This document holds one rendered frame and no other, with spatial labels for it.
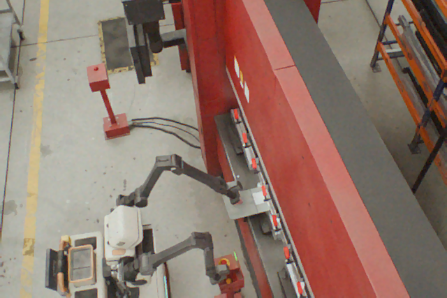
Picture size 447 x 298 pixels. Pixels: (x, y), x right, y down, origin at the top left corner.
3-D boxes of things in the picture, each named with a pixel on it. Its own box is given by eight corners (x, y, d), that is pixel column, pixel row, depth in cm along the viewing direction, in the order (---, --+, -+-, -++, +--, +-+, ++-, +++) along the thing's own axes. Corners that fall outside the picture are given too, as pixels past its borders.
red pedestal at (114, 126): (102, 124, 493) (79, 65, 425) (127, 118, 496) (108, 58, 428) (105, 140, 481) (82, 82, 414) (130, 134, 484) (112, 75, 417)
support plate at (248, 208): (223, 197, 327) (222, 196, 326) (261, 187, 330) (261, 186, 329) (230, 220, 317) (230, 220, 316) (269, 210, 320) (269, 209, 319)
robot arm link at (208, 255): (200, 232, 267) (203, 250, 261) (211, 230, 267) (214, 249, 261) (203, 263, 302) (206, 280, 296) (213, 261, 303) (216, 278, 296)
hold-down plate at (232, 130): (225, 123, 376) (225, 121, 374) (232, 122, 377) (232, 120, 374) (236, 155, 359) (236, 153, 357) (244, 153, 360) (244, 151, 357)
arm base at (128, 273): (121, 260, 281) (121, 280, 274) (130, 255, 278) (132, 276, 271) (132, 263, 287) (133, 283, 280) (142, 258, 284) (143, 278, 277)
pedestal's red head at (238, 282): (212, 266, 334) (211, 255, 320) (235, 259, 336) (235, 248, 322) (221, 294, 323) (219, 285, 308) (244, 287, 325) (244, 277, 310)
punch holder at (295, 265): (289, 259, 281) (291, 246, 268) (303, 255, 282) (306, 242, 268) (298, 284, 272) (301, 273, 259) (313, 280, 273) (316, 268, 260)
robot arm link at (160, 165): (156, 149, 275) (158, 164, 269) (179, 153, 280) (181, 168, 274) (132, 192, 305) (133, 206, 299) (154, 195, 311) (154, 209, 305)
